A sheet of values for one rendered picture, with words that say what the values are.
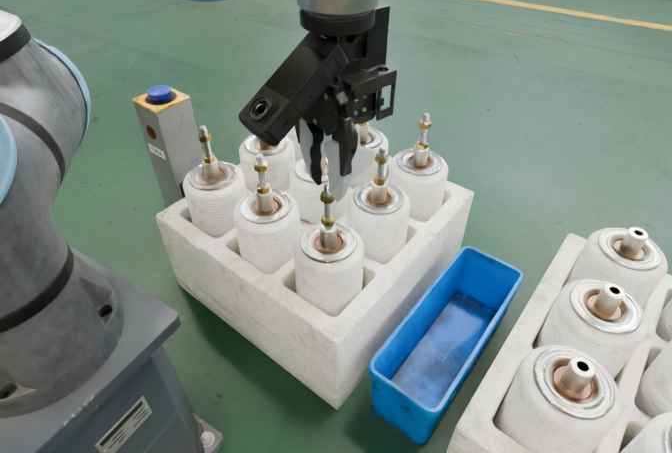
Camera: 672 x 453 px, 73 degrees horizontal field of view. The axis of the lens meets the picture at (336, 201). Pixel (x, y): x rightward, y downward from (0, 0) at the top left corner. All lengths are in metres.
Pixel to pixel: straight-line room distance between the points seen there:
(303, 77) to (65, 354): 0.31
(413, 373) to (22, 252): 0.58
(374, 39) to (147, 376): 0.41
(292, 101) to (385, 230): 0.30
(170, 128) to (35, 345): 0.49
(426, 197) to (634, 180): 0.71
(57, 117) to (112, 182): 0.77
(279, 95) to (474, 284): 0.56
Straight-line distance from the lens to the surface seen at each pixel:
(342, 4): 0.42
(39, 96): 0.49
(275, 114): 0.42
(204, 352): 0.84
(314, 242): 0.61
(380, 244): 0.68
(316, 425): 0.75
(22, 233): 0.40
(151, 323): 0.51
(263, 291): 0.66
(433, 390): 0.78
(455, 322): 0.86
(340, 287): 0.61
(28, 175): 0.41
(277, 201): 0.68
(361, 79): 0.47
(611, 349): 0.61
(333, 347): 0.62
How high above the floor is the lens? 0.69
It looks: 40 degrees down
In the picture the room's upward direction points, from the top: straight up
